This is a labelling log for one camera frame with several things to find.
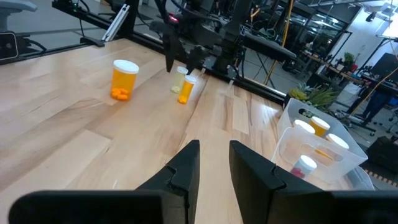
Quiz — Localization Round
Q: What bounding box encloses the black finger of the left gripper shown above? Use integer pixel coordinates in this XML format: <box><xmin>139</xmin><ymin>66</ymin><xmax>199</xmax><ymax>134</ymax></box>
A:
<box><xmin>186</xmin><ymin>46</ymin><xmax>206</xmax><ymax>75</ymax></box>
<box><xmin>163</xmin><ymin>34</ymin><xmax>185</xmax><ymax>73</ymax></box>

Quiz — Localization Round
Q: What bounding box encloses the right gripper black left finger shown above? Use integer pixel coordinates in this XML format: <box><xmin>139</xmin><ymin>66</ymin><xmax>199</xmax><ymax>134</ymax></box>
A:
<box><xmin>8</xmin><ymin>139</ymin><xmax>200</xmax><ymax>224</ymax></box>

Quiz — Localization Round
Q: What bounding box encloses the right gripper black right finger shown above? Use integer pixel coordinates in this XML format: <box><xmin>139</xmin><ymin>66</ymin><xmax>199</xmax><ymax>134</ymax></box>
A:
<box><xmin>229</xmin><ymin>139</ymin><xmax>398</xmax><ymax>224</ymax></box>

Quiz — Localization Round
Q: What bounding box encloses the small pale yellow pill bottle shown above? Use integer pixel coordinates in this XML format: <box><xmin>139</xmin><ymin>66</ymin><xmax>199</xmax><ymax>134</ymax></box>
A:
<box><xmin>170</xmin><ymin>65</ymin><xmax>189</xmax><ymax>95</ymax></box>

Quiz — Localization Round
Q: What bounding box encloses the small orange pill bottle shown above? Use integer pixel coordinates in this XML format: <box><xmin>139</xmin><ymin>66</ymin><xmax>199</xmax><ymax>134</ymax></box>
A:
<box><xmin>177</xmin><ymin>75</ymin><xmax>197</xmax><ymax>105</ymax></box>

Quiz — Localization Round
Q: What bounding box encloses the small bottle with red pills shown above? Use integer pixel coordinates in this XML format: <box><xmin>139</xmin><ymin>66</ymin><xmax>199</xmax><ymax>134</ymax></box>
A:
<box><xmin>290</xmin><ymin>154</ymin><xmax>318</xmax><ymax>180</ymax></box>

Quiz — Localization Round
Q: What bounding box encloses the silver aluminium extrusion bar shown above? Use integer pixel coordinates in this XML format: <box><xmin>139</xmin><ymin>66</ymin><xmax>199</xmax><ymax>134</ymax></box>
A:
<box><xmin>101</xmin><ymin>3</ymin><xmax>131</xmax><ymax>43</ymax></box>

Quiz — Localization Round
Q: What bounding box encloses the dark grey side desk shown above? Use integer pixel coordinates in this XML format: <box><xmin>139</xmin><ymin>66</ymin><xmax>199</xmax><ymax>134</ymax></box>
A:
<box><xmin>242</xmin><ymin>30</ymin><xmax>298</xmax><ymax>62</ymax></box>

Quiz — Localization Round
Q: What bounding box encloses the small potted succulent plant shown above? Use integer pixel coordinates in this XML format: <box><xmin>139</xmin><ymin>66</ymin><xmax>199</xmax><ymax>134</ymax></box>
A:
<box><xmin>284</xmin><ymin>82</ymin><xmax>341</xmax><ymax>110</ymax></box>

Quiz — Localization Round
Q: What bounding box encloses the black floor case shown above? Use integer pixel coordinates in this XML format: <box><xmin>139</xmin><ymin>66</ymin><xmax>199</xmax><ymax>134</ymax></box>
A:
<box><xmin>366</xmin><ymin>135</ymin><xmax>398</xmax><ymax>175</ymax></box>

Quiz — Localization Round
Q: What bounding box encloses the person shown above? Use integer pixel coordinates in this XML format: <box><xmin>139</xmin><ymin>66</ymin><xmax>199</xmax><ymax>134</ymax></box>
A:
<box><xmin>348</xmin><ymin>83</ymin><xmax>396</xmax><ymax>127</ymax></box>

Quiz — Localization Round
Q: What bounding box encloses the grey chair armrest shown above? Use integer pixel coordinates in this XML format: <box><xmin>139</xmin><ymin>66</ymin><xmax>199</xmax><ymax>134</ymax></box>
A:
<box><xmin>0</xmin><ymin>0</ymin><xmax>38</xmax><ymax>32</ymax></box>

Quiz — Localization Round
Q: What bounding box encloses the black monitor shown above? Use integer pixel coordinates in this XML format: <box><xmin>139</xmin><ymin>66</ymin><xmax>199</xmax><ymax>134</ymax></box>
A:
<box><xmin>369</xmin><ymin>52</ymin><xmax>398</xmax><ymax>84</ymax></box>

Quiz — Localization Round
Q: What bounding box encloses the black aluminium table frame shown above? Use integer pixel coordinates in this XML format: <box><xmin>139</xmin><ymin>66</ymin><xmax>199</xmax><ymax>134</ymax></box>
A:
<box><xmin>0</xmin><ymin>0</ymin><xmax>287</xmax><ymax>105</ymax></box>

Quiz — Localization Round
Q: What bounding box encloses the yellow hanging cable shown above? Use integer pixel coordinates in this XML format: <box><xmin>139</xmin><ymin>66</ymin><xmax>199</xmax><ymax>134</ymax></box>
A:
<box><xmin>264</xmin><ymin>0</ymin><xmax>295</xmax><ymax>85</ymax></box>

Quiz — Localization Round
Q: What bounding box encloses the black table-level camera box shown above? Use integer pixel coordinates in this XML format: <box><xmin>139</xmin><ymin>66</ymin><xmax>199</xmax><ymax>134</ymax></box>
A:
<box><xmin>0</xmin><ymin>32</ymin><xmax>19</xmax><ymax>62</ymax></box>

